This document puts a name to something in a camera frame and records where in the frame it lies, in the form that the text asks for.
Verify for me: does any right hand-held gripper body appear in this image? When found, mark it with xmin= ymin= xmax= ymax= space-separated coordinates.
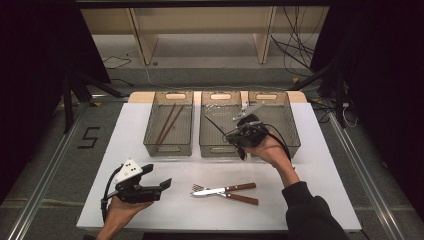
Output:
xmin=232 ymin=102 xmax=270 ymax=149

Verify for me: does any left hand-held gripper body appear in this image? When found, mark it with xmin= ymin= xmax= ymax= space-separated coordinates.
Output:
xmin=112 ymin=158 xmax=163 ymax=205

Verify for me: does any smoky clear plastic bin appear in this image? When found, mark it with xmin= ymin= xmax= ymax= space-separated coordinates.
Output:
xmin=143 ymin=90 xmax=195 ymax=158
xmin=198 ymin=90 xmax=248 ymax=159
xmin=247 ymin=90 xmax=302 ymax=159

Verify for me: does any metal spoon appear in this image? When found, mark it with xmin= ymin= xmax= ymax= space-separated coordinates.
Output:
xmin=204 ymin=114 xmax=248 ymax=161

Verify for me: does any wooden-handled knife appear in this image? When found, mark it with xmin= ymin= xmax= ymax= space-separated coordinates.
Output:
xmin=191 ymin=181 xmax=257 ymax=198

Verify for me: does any brown wooden chopstick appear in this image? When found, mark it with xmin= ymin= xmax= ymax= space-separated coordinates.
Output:
xmin=157 ymin=105 xmax=185 ymax=146
xmin=155 ymin=103 xmax=177 ymax=146

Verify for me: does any wooden-handled fork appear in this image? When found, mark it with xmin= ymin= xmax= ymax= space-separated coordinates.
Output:
xmin=191 ymin=183 xmax=260 ymax=206

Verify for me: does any person's left hand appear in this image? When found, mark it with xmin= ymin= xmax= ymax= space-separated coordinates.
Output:
xmin=105 ymin=195 xmax=155 ymax=228

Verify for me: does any person's right hand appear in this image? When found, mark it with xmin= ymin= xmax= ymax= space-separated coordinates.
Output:
xmin=244 ymin=133 xmax=295 ymax=173

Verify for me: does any white table cover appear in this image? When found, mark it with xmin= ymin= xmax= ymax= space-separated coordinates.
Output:
xmin=76 ymin=101 xmax=363 ymax=233

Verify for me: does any black metal stand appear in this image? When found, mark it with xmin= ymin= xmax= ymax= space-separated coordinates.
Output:
xmin=289 ymin=59 xmax=349 ymax=130
xmin=60 ymin=70 xmax=125 ymax=135

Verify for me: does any beige wooden shelf unit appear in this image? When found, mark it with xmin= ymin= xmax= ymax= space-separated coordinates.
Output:
xmin=79 ymin=5 xmax=330 ymax=66

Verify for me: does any black curtain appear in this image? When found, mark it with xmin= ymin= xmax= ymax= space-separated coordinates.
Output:
xmin=0 ymin=0 xmax=112 ymax=205
xmin=310 ymin=0 xmax=424 ymax=223

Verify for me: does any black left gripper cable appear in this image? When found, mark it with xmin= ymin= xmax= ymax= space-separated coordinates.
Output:
xmin=100 ymin=165 xmax=122 ymax=223

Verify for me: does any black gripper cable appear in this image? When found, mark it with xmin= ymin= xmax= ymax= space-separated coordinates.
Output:
xmin=262 ymin=123 xmax=293 ymax=163
xmin=100 ymin=165 xmax=122 ymax=223

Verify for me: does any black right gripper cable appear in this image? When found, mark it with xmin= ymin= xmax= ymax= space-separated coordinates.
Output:
xmin=262 ymin=123 xmax=293 ymax=163

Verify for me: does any white floor cable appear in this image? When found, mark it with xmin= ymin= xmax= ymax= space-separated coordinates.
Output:
xmin=143 ymin=63 xmax=201 ymax=92

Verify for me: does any aluminium floor rail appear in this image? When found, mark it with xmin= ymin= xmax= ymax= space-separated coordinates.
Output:
xmin=328 ymin=112 xmax=407 ymax=240
xmin=5 ymin=105 xmax=88 ymax=240

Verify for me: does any bundle of black cables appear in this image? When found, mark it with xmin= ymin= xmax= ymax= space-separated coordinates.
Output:
xmin=270 ymin=5 xmax=323 ymax=78

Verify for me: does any black floor cable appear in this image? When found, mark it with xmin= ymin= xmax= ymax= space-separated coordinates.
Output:
xmin=101 ymin=55 xmax=133 ymax=71

